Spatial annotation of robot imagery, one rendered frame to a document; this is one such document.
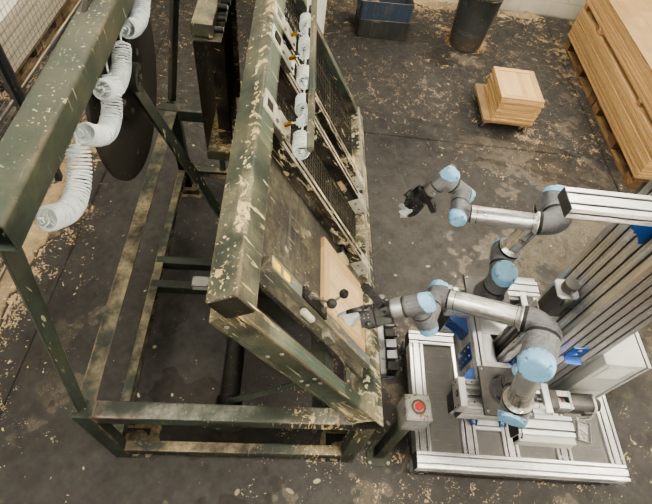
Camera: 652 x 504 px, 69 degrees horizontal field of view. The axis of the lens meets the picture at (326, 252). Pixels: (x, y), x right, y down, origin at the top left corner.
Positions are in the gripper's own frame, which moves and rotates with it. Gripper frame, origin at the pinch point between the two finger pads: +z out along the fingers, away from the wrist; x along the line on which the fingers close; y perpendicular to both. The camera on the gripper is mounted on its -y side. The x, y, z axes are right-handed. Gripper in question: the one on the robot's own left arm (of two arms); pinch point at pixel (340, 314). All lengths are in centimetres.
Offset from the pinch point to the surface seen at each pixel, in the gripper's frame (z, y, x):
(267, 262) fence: 10.1, -15.9, -34.7
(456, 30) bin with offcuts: -76, -351, 328
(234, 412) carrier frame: 68, 30, 26
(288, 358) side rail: 10.0, 15.3, -27.6
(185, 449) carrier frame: 124, 47, 61
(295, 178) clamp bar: 9, -58, -4
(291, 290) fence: 9.3, -8.3, -20.5
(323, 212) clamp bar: 7, -50, 19
